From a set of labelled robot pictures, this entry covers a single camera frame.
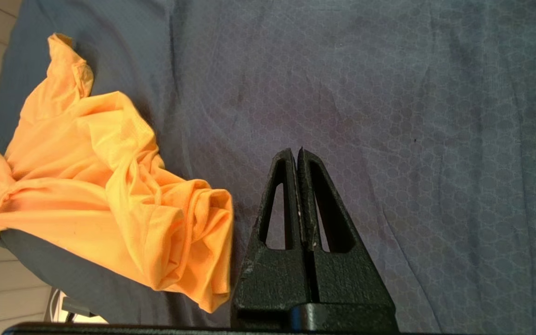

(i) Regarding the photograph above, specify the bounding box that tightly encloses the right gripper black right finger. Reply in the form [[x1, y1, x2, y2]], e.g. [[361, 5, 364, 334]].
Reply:
[[297, 147, 395, 317]]

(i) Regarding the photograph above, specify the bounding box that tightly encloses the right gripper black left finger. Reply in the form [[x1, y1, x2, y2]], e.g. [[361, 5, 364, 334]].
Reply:
[[231, 148, 308, 317]]

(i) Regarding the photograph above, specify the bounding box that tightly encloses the yellow polo shirt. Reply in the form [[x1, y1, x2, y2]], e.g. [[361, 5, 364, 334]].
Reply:
[[0, 33, 235, 314]]

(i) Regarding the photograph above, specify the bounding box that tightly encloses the bed with blue sheet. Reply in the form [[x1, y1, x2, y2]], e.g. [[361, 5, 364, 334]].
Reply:
[[0, 0, 536, 335]]

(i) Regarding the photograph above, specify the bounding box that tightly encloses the black cable bundle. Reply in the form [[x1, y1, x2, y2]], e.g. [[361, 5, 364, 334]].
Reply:
[[47, 288, 97, 324]]

